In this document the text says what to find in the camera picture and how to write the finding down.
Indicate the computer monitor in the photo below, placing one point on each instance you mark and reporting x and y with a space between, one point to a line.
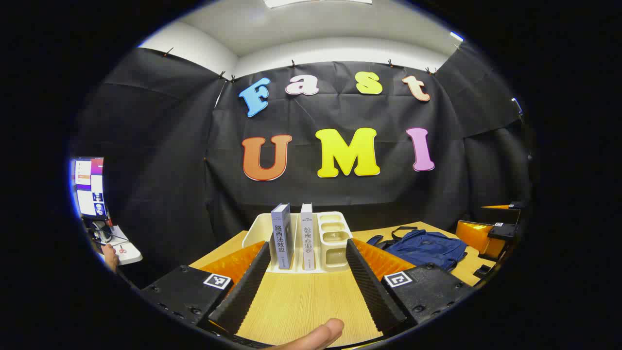
90 187

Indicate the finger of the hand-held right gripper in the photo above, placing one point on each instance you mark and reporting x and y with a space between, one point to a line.
503 232
516 204

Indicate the white side desk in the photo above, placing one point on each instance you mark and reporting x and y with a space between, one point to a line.
127 253

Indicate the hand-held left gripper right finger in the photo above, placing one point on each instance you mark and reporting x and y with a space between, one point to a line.
371 291

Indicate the white plastic bookshelf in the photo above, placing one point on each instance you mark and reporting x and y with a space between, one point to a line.
335 243

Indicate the grey-blue cover book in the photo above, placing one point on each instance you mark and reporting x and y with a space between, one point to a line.
282 233

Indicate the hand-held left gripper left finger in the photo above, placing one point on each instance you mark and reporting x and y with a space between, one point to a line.
245 291

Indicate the ceiling light panel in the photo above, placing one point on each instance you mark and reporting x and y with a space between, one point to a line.
316 3

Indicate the white spine book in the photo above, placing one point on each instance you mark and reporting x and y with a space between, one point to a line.
306 233

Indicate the red scissors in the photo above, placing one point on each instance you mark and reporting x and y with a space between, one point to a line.
122 250

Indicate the blue schoolbag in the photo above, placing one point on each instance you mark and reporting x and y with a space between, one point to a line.
427 248

